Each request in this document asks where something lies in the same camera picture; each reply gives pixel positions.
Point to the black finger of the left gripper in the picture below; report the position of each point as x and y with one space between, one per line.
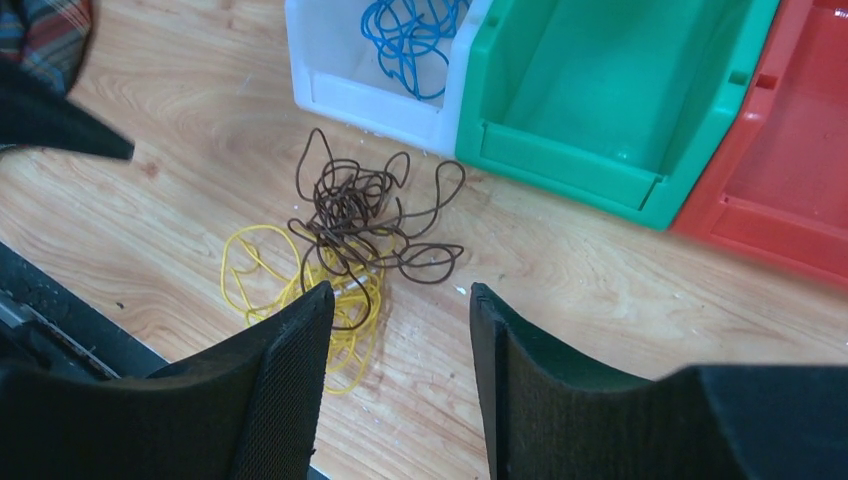
32 114

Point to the green plastic bin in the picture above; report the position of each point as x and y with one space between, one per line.
619 105

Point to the plaid flannel shirt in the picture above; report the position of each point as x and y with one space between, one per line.
47 38

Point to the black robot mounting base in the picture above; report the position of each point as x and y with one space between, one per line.
45 324

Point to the white plastic bin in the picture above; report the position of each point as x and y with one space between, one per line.
394 68

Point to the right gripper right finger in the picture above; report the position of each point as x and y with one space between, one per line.
550 411

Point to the red plastic bin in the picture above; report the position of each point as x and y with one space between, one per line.
776 188

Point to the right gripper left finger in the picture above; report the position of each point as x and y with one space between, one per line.
245 408

